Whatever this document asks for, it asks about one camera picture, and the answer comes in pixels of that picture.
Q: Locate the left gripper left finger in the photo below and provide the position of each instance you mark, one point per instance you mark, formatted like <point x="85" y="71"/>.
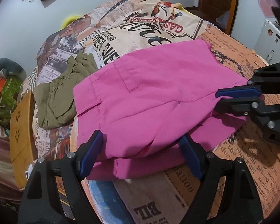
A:
<point x="41" y="203"/>

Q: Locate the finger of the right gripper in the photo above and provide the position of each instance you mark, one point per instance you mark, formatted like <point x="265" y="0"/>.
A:
<point x="239" y="91"/>
<point x="245" y="106"/>

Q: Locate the brown cardboard box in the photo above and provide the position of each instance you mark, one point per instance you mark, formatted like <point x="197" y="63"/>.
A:
<point x="21" y="139"/>

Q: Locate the pink pants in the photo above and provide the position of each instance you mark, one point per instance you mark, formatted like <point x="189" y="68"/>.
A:
<point x="144" y="101"/>

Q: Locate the yellow pillow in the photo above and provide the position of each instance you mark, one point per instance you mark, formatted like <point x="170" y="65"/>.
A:
<point x="68" y="20"/>

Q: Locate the green patterned bag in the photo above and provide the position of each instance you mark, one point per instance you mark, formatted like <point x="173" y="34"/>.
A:
<point x="8" y="99"/>

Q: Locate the olive green folded garment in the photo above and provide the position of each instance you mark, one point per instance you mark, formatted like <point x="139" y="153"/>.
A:
<point x="55" y="100"/>

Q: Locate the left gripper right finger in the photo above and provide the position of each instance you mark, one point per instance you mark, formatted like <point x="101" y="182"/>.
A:
<point x="240" y="200"/>

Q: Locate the white appliance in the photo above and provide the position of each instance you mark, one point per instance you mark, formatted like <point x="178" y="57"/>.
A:
<point x="268" y="43"/>

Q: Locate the newspaper print bed blanket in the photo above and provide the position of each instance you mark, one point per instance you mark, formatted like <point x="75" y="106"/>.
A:
<point x="117" y="28"/>

